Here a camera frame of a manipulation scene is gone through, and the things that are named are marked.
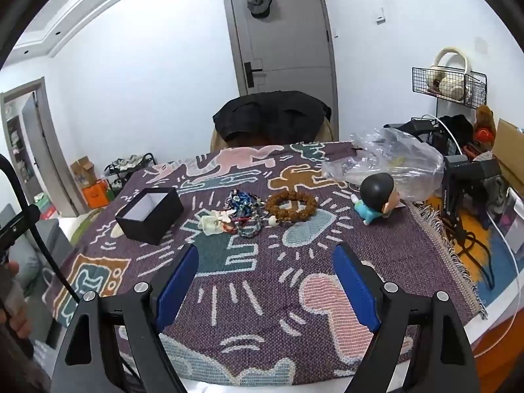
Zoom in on grey cap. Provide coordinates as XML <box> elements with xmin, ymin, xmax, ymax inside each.
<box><xmin>246</xmin><ymin>0</ymin><xmax>274</xmax><ymax>19</ymax></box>

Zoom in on red cord bracelet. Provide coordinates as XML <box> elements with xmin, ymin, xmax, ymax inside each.
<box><xmin>221</xmin><ymin>213</ymin><xmax>251</xmax><ymax>234</ymax></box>

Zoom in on black wire wall basket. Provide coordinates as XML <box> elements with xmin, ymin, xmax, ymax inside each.
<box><xmin>412</xmin><ymin>66</ymin><xmax>488</xmax><ymax>107</ymax></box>

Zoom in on grey sofa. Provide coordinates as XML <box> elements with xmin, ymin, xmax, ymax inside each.
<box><xmin>0</xmin><ymin>202</ymin><xmax>74</xmax><ymax>299</ymax></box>

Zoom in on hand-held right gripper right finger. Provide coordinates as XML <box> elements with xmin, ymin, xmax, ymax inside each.
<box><xmin>331</xmin><ymin>242</ymin><xmax>480</xmax><ymax>393</ymax></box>

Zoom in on grey door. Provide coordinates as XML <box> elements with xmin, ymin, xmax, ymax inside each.
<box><xmin>221</xmin><ymin>0</ymin><xmax>340</xmax><ymax>140</ymax></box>

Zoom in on cream headphones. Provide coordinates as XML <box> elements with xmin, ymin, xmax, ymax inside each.
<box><xmin>426</xmin><ymin>47</ymin><xmax>476</xmax><ymax>101</ymax></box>

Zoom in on orange shopping bag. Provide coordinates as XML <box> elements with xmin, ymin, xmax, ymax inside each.
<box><xmin>82</xmin><ymin>182</ymin><xmax>110</xmax><ymax>207</ymax></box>

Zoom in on black jewelry box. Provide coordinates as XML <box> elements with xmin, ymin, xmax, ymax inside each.
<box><xmin>115</xmin><ymin>187</ymin><xmax>184</xmax><ymax>245</ymax></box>

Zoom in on open small cardboard box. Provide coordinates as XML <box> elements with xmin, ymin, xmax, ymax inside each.
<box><xmin>70</xmin><ymin>156</ymin><xmax>99</xmax><ymax>187</ymax></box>

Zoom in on brown bead bracelet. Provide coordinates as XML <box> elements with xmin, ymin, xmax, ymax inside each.
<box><xmin>265</xmin><ymin>191</ymin><xmax>319</xmax><ymax>227</ymax></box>

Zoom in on person's left hand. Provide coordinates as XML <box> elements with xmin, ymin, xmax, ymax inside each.
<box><xmin>0</xmin><ymin>260</ymin><xmax>34</xmax><ymax>341</ymax></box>

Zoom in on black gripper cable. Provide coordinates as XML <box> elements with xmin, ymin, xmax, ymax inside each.
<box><xmin>0</xmin><ymin>153</ymin><xmax>83</xmax><ymax>304</ymax></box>

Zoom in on green round mat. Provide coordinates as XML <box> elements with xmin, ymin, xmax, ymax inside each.
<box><xmin>69</xmin><ymin>209</ymin><xmax>103</xmax><ymax>250</ymax></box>

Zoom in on black door handle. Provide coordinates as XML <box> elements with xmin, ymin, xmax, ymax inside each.
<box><xmin>244</xmin><ymin>61</ymin><xmax>265</xmax><ymax>87</ymax></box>

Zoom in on tan chair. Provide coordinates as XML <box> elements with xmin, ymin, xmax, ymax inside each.
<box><xmin>210</xmin><ymin>119</ymin><xmax>334</xmax><ymax>152</ymax></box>

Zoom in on grey bead bracelet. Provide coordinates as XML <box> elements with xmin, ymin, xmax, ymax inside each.
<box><xmin>236</xmin><ymin>216</ymin><xmax>265</xmax><ymax>239</ymax></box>

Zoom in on grey interior doorway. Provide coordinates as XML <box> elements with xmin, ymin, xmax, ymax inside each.
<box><xmin>0</xmin><ymin>77</ymin><xmax>80</xmax><ymax>218</ymax></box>

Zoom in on black shoe rack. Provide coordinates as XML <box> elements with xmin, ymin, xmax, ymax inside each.
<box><xmin>104</xmin><ymin>152</ymin><xmax>158</xmax><ymax>197</ymax></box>

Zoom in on cartoon boy figurine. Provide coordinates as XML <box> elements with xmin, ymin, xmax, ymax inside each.
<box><xmin>353</xmin><ymin>173</ymin><xmax>400</xmax><ymax>226</ymax></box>

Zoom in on black jacket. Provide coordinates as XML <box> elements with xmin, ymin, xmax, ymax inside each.
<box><xmin>213</xmin><ymin>91</ymin><xmax>331</xmax><ymax>147</ymax></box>

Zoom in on large cardboard box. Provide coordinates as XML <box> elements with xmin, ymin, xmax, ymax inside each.
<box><xmin>491</xmin><ymin>119</ymin><xmax>524</xmax><ymax>191</ymax></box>

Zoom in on black camera device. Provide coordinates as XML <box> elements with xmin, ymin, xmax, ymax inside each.
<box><xmin>442</xmin><ymin>155</ymin><xmax>503</xmax><ymax>218</ymax></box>

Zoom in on printed purple blanket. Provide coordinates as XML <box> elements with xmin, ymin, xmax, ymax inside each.
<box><xmin>41</xmin><ymin>141</ymin><xmax>488</xmax><ymax>387</ymax></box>

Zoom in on brown plush toy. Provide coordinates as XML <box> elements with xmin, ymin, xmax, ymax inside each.
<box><xmin>474</xmin><ymin>104</ymin><xmax>497</xmax><ymax>142</ymax></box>

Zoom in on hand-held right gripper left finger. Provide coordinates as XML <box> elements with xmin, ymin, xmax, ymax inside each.
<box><xmin>49</xmin><ymin>242</ymin><xmax>201</xmax><ymax>393</ymax></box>

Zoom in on clear plastic bag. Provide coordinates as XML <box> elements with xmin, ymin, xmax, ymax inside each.
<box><xmin>321</xmin><ymin>128</ymin><xmax>445</xmax><ymax>202</ymax></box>

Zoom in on blue bead bracelet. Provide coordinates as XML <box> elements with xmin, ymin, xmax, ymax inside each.
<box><xmin>224</xmin><ymin>189</ymin><xmax>263</xmax><ymax>218</ymax></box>

